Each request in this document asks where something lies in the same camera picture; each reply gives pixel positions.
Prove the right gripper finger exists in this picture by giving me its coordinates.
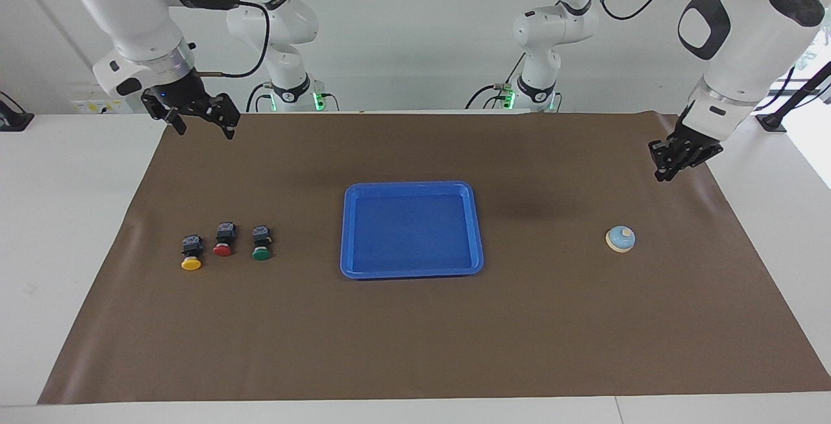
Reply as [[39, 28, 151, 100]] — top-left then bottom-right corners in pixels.
[[145, 105, 188, 136], [204, 93, 242, 140]]

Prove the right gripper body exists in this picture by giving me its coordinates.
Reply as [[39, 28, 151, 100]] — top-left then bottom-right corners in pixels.
[[141, 68, 212, 117]]

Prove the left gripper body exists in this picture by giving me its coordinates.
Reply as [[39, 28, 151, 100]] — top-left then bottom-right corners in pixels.
[[675, 116, 724, 160]]

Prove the blue and cream bell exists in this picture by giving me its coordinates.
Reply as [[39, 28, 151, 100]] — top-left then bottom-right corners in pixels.
[[605, 225, 637, 254]]

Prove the blue plastic tray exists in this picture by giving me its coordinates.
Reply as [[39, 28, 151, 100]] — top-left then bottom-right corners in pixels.
[[340, 181, 485, 280]]

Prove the black stand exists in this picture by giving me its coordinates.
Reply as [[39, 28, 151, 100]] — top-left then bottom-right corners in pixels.
[[755, 60, 831, 134], [0, 91, 35, 132]]

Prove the red push button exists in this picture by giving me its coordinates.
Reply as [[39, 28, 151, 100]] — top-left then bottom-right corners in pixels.
[[213, 221, 237, 258]]

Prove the yellow push button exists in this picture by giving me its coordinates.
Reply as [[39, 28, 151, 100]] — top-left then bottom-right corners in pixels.
[[180, 234, 205, 271]]

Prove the green push button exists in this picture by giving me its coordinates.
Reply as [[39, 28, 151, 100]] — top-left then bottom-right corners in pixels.
[[251, 225, 273, 262]]

